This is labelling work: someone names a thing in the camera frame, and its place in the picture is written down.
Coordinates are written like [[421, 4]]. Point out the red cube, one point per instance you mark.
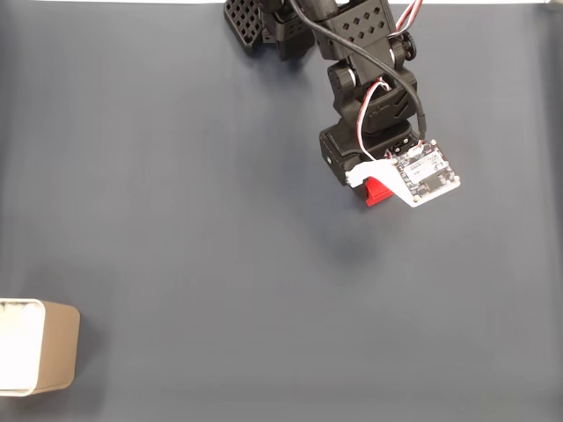
[[378, 193]]

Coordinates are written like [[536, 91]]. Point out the beige box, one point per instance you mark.
[[57, 347]]

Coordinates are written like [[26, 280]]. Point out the white padding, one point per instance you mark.
[[19, 347]]

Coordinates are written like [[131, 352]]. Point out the white camera board mount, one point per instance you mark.
[[429, 176]]

